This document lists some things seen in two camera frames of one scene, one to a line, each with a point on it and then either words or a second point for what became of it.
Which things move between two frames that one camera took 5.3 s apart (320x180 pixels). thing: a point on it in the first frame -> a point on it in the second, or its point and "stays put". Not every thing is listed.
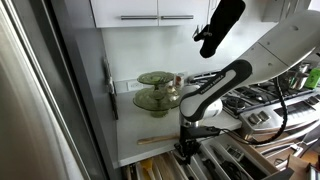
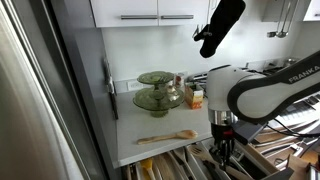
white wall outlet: x=134 y=86 stays put
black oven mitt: x=222 y=22 stays put
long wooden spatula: x=146 y=140 stays put
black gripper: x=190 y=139 -> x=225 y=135
